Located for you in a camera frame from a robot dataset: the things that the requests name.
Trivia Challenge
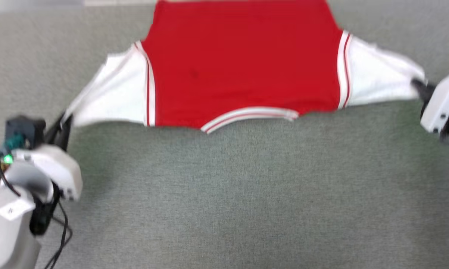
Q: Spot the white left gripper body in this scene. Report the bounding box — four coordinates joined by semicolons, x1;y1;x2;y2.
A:
13;145;83;201

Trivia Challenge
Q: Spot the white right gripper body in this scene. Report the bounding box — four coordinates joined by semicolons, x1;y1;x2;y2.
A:
420;67;449;135

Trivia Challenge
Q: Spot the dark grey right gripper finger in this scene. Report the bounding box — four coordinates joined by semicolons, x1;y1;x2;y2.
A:
411;78;436;109

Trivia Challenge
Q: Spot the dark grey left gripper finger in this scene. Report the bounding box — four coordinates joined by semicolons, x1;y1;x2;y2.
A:
45;114;65;145
58;115;72;151

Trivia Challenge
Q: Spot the red and white basketball jersey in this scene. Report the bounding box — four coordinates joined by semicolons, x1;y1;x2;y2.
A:
66;0;428;134

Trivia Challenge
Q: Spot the grey fabric sofa seat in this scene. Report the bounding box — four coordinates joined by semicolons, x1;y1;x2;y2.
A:
0;0;449;269

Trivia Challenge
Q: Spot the teal left camera cable connector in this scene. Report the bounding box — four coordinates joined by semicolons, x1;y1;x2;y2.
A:
4;134;26;151

